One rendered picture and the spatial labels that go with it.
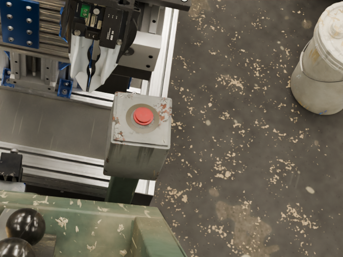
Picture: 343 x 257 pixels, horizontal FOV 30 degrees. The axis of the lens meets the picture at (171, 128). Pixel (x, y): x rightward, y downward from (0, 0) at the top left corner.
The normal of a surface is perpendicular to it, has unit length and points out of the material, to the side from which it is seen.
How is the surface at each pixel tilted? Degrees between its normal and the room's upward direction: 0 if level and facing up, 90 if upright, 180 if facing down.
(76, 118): 0
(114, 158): 90
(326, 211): 0
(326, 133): 0
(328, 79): 92
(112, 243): 31
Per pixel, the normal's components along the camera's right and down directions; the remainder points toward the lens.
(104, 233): 0.14, 0.07
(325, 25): 0.18, -0.46
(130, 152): -0.04, 0.88
